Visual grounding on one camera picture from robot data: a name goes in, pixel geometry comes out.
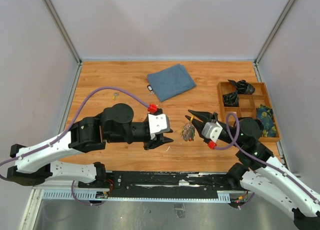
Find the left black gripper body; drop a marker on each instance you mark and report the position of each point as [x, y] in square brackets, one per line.
[138, 133]

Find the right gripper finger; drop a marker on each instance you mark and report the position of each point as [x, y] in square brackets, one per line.
[204, 116]
[194, 125]

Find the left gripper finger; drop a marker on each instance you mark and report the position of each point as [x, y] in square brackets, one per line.
[167, 131]
[158, 141]

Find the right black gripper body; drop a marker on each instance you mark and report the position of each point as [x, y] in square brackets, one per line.
[226, 138]

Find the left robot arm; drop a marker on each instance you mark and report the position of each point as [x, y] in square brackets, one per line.
[37, 164]

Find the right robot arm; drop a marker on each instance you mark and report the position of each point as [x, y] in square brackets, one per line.
[258, 170]

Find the dark rolled tie middle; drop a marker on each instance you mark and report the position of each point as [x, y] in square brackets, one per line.
[231, 99]

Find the dark rolled tie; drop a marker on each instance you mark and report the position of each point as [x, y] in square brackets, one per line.
[231, 99]
[243, 87]

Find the wooden compartment tray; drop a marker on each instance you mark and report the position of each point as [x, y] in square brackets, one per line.
[248, 104]

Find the blue floral rolled tie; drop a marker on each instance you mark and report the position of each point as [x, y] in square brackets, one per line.
[265, 115]

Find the dark rolled tie top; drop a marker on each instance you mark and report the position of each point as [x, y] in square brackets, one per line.
[243, 87]

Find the folded blue cloth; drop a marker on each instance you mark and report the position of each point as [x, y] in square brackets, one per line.
[170, 82]

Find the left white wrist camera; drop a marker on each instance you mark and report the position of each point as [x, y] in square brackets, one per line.
[157, 123]

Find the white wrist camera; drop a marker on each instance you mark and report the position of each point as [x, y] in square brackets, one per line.
[212, 131]
[157, 123]

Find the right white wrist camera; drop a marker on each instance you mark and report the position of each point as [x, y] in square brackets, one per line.
[212, 131]

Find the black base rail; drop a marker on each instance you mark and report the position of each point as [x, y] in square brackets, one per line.
[165, 185]

